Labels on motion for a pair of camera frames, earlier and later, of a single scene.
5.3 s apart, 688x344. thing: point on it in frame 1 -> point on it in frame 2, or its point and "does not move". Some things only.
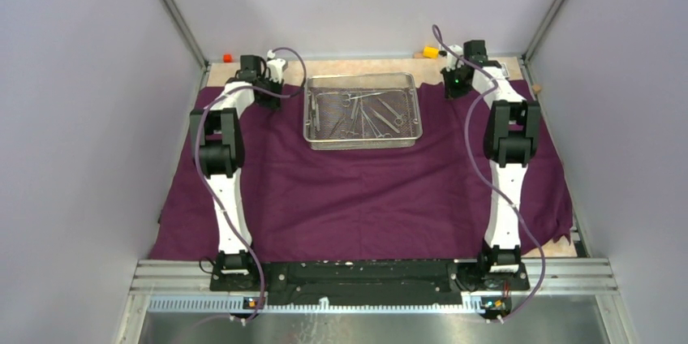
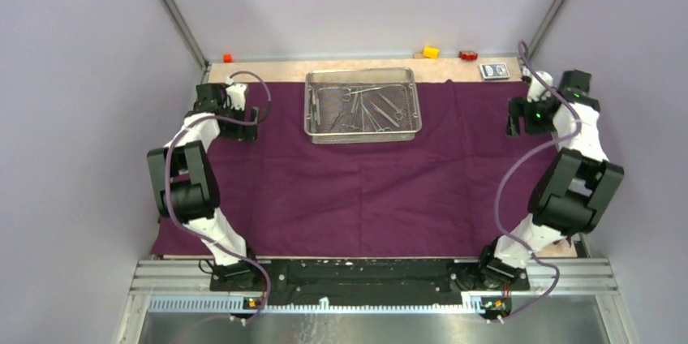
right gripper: [449, 93] -> [524, 108]
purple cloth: [434, 202] does not move
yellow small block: [431, 52] does not move
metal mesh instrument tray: [362, 111] does not move
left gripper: [276, 102] -> [247, 132]
